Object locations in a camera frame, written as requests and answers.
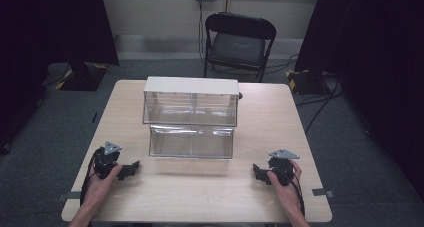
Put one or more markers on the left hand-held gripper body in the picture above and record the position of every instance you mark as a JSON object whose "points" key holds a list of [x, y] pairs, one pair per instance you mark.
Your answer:
{"points": [[106, 157]]}

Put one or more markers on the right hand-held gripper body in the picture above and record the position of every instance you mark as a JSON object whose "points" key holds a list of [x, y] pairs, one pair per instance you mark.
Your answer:
{"points": [[282, 168]]}

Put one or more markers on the person's right hand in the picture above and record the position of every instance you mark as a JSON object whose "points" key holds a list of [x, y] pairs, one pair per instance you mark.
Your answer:
{"points": [[285, 192]]}

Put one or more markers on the person's left hand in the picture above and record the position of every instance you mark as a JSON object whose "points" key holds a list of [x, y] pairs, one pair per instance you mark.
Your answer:
{"points": [[97, 187]]}

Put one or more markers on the grey tape strip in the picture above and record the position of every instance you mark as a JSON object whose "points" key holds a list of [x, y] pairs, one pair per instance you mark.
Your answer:
{"points": [[68, 196], [323, 192]]}

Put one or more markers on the clear plastic drawer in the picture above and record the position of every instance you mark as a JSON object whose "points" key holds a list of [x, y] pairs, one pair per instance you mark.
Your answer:
{"points": [[191, 143]]}

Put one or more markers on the small dark knob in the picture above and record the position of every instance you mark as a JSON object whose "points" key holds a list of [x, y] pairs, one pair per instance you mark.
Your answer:
{"points": [[240, 95]]}

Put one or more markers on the black stand base striped tape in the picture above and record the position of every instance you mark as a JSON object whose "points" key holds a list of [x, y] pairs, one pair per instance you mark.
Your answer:
{"points": [[308, 82], [83, 78]]}

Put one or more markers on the clear drawer cabinet white top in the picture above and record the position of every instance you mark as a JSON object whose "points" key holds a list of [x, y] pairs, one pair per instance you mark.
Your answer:
{"points": [[191, 97]]}

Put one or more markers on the black folding chair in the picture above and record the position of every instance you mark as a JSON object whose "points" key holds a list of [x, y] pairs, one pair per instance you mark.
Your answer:
{"points": [[238, 47]]}

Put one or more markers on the dark curtain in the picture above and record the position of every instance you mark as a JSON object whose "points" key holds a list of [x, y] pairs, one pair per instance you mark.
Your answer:
{"points": [[50, 37], [376, 70]]}

